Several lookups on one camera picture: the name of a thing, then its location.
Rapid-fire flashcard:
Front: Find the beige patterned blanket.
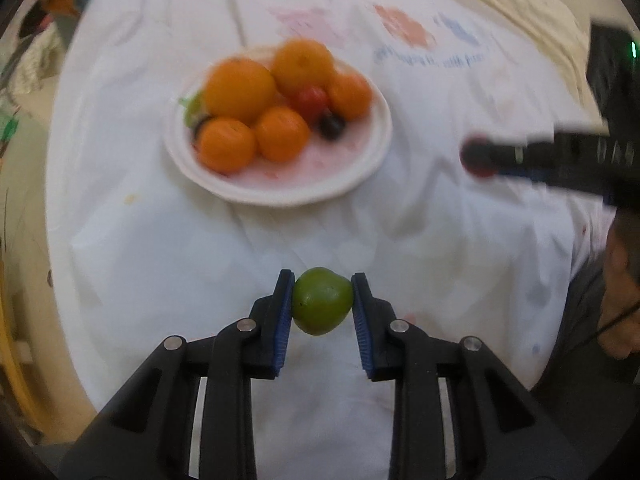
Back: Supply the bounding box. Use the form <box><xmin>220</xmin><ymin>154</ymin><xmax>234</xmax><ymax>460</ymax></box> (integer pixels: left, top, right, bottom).
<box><xmin>400</xmin><ymin>0</ymin><xmax>608</xmax><ymax>126</ymax></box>

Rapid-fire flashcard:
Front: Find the pink strawberry print plate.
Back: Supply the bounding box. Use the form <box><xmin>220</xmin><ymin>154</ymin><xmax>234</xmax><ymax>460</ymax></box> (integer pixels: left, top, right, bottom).
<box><xmin>162</xmin><ymin>45</ymin><xmax>393</xmax><ymax>207</ymax></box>

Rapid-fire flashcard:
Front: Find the small tangerine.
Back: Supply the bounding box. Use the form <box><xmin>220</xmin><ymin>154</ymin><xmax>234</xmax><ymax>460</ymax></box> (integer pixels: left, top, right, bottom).
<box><xmin>196</xmin><ymin>116</ymin><xmax>258</xmax><ymax>175</ymax></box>
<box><xmin>254</xmin><ymin>106</ymin><xmax>312</xmax><ymax>163</ymax></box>
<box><xmin>327</xmin><ymin>72</ymin><xmax>374</xmax><ymax>122</ymax></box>

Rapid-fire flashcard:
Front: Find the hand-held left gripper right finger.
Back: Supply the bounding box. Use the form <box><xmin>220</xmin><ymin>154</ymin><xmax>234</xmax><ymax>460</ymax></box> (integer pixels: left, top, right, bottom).
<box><xmin>350</xmin><ymin>272</ymin><xmax>586</xmax><ymax>480</ymax></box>

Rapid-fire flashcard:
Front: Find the yellow hoop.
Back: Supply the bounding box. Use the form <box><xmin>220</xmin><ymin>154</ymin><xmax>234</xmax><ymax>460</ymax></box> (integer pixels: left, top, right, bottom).
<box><xmin>0</xmin><ymin>265</ymin><xmax>41</xmax><ymax>441</ymax></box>

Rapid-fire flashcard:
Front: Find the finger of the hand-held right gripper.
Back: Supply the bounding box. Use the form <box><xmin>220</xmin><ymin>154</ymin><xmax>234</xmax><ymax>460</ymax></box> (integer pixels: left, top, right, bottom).
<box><xmin>500</xmin><ymin>170</ymin><xmax>618</xmax><ymax>206</ymax></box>
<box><xmin>462</xmin><ymin>132</ymin><xmax>611</xmax><ymax>171</ymax></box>

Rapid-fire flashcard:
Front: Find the large orange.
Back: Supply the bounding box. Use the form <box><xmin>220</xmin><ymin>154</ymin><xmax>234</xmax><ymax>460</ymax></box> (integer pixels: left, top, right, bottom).
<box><xmin>205</xmin><ymin>58</ymin><xmax>277</xmax><ymax>123</ymax></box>
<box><xmin>271</xmin><ymin>38</ymin><xmax>335</xmax><ymax>97</ymax></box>

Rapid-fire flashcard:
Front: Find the person's grey clothing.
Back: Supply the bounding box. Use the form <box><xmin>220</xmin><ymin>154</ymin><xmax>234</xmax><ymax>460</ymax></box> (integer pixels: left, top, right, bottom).
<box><xmin>532</xmin><ymin>255</ymin><xmax>640</xmax><ymax>466</ymax></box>

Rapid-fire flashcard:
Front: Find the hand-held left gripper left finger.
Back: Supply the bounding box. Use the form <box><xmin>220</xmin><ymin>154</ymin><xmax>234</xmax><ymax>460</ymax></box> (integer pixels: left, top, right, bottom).
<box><xmin>60</xmin><ymin>269</ymin><xmax>296</xmax><ymax>480</ymax></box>

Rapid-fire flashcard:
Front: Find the green fruit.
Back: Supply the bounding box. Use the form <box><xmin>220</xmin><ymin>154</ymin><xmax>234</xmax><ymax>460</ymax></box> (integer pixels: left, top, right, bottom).
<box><xmin>291</xmin><ymin>267</ymin><xmax>355</xmax><ymax>337</ymax></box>

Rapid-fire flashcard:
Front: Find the red cherry tomato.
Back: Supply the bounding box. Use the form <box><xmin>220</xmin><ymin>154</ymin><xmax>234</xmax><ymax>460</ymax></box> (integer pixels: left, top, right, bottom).
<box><xmin>459</xmin><ymin>133</ymin><xmax>498</xmax><ymax>179</ymax></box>
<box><xmin>292</xmin><ymin>85</ymin><xmax>331</xmax><ymax>122</ymax></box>

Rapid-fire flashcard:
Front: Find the floral cloth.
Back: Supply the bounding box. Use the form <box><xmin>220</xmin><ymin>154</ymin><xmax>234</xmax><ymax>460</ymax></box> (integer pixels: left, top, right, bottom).
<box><xmin>5</xmin><ymin>0</ymin><xmax>98</xmax><ymax>96</ymax></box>

